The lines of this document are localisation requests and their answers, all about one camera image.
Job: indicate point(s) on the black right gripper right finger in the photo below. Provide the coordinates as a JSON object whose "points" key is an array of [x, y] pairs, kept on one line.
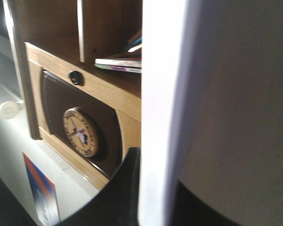
{"points": [[191, 211]]}

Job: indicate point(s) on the white paper sheet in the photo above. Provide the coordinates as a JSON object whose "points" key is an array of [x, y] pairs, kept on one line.
{"points": [[212, 108]]}

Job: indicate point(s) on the red blue card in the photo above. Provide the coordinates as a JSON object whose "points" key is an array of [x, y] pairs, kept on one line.
{"points": [[44, 194]]}

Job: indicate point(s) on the wooden shelf unit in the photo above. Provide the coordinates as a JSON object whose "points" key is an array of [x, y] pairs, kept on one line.
{"points": [[61, 36]]}

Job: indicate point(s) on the round clock plaque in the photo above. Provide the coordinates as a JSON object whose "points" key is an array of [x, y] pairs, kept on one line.
{"points": [[81, 132]]}

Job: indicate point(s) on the stacked books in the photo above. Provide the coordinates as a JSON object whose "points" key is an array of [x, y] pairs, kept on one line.
{"points": [[129, 60]]}

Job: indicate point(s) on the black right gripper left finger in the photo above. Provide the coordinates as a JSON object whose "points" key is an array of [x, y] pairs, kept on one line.
{"points": [[117, 203]]}

